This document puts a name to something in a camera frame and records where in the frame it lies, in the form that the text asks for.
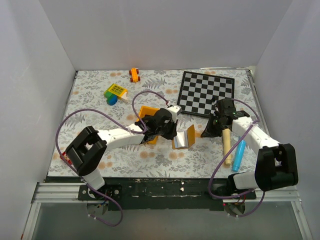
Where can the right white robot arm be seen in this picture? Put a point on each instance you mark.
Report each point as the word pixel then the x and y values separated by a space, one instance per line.
pixel 276 164

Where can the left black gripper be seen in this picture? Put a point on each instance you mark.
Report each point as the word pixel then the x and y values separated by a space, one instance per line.
pixel 173 131

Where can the beige toy microphone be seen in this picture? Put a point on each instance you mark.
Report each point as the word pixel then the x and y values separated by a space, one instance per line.
pixel 226 137

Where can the blue toy microphone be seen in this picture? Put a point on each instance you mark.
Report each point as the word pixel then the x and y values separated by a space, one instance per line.
pixel 238 156

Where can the tan leather card holder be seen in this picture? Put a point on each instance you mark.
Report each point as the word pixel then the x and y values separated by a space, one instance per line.
pixel 184 139

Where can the yellow green toy block house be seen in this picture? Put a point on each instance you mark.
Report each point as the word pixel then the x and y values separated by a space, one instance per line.
pixel 115 93

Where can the orange toy car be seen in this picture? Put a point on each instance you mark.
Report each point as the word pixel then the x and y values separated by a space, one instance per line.
pixel 134 75

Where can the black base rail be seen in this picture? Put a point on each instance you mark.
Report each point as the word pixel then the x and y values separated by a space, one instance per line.
pixel 161 193

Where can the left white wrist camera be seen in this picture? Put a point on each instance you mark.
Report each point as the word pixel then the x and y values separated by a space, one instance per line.
pixel 174 109

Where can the yellow plastic bin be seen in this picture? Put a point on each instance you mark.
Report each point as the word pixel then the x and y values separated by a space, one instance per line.
pixel 150 111

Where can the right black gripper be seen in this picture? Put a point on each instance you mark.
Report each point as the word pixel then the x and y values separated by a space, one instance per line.
pixel 209 131

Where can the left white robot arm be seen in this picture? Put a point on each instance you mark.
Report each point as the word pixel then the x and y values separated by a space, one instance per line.
pixel 87 149

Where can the black white chessboard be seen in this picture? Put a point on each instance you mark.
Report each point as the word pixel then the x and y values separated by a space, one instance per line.
pixel 197 90

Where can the red toy block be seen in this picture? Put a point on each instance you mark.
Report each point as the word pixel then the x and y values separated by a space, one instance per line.
pixel 65 158

